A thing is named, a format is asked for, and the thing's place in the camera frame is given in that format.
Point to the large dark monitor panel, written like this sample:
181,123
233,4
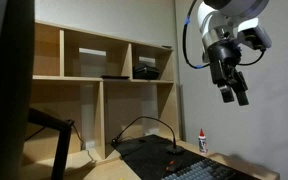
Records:
7,90

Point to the light wooden shelf unit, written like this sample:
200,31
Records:
97,110

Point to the black zip case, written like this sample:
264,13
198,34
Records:
145,71

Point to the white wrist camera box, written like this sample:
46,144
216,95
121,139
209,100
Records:
261,36

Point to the grey mechanical keyboard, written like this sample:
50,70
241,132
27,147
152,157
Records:
200,170

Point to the black gooseneck desk microphone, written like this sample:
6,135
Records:
175,149

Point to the small dark flat object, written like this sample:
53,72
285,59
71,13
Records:
166,46

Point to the black metal stand frame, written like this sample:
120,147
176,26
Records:
62,146

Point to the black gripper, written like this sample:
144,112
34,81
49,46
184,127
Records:
224,60

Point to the flat black tray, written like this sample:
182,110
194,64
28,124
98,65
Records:
115,77

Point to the white glue bottle red cap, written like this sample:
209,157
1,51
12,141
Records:
202,143

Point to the black desk mat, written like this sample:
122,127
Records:
147,156

